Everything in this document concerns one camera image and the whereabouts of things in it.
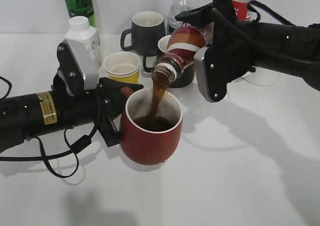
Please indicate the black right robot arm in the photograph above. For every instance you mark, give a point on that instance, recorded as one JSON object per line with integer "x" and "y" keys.
{"x": 287, "y": 48}

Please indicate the brown coffee drink bottle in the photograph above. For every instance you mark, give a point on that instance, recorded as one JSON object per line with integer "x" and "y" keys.
{"x": 182, "y": 46}

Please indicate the cola bottle red label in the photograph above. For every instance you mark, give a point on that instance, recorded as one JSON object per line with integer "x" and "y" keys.
{"x": 241, "y": 6}

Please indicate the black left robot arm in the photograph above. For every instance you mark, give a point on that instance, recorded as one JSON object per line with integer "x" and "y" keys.
{"x": 26, "y": 116}

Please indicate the red ceramic mug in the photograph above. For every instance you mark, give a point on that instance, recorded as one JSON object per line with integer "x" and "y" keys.
{"x": 149, "y": 140}

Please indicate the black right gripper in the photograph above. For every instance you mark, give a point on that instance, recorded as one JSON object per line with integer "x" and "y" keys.
{"x": 229, "y": 31}

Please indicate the white ceramic mug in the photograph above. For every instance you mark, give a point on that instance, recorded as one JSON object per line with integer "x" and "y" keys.
{"x": 261, "y": 77}

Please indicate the green soda bottle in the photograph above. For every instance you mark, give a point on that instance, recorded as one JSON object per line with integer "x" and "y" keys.
{"x": 81, "y": 8}

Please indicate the white milk carton bottle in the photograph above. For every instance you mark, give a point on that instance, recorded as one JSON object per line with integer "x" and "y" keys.
{"x": 81, "y": 31}

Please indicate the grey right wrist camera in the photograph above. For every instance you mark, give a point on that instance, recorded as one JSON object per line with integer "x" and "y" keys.
{"x": 216, "y": 66}

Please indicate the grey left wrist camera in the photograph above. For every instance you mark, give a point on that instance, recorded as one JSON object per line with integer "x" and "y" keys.
{"x": 77, "y": 70}

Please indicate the dark grey mug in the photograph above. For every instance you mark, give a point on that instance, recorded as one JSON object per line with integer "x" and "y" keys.
{"x": 147, "y": 28}

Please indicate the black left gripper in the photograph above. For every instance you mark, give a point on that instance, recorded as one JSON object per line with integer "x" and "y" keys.
{"x": 83, "y": 109}

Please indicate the yellow paper cup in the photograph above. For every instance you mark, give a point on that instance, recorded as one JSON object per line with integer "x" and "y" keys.
{"x": 123, "y": 67}

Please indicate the black ceramic mug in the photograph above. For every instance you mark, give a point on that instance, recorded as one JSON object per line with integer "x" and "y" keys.
{"x": 188, "y": 74}

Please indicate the clear water bottle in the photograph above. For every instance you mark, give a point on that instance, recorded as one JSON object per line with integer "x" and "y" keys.
{"x": 177, "y": 6}

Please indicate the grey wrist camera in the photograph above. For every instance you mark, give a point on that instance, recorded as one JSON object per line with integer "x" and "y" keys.
{"x": 77, "y": 70}
{"x": 216, "y": 66}

